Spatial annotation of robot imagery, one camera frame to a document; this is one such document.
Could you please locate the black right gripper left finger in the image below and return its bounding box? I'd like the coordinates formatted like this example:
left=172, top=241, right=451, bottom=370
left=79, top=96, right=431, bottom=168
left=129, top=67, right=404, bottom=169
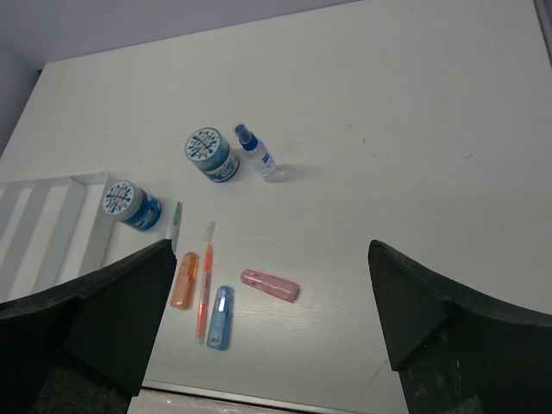
left=1, top=239, right=176, bottom=413

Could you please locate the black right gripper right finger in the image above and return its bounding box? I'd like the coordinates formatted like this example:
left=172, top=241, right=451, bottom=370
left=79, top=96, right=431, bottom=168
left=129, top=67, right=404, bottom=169
left=367, top=240, right=551, bottom=413

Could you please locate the orange highlighter pen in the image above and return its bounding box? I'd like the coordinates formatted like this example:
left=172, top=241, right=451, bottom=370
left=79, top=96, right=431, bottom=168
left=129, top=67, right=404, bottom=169
left=196, top=221, right=216, bottom=343

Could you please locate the green pen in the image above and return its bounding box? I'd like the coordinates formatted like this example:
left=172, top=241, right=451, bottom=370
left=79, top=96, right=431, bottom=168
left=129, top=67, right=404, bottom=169
left=169, top=202, right=182, bottom=253

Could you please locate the orange translucent case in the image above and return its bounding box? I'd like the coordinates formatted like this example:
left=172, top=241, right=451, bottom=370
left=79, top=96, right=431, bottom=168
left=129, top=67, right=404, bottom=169
left=170, top=252, right=199, bottom=310

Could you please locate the blue translucent case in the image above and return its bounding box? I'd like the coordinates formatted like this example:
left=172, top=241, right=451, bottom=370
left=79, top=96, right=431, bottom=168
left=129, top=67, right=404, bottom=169
left=206, top=285, right=234, bottom=350

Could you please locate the blue slime jar near tray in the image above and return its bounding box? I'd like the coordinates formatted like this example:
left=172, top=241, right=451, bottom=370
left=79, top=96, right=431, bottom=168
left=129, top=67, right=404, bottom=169
left=102, top=180, right=162, bottom=231

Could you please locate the pink translucent case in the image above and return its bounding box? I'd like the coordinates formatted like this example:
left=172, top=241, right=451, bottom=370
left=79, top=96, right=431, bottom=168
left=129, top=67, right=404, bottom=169
left=240, top=269, right=300, bottom=303

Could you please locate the blue slime jar far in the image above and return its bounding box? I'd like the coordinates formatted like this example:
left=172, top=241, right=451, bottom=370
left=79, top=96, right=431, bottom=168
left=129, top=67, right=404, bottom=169
left=185, top=127, right=240, bottom=183

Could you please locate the small clear spray bottle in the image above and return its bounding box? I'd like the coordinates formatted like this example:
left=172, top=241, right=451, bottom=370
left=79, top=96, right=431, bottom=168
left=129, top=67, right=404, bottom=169
left=233, top=122, right=285, bottom=183

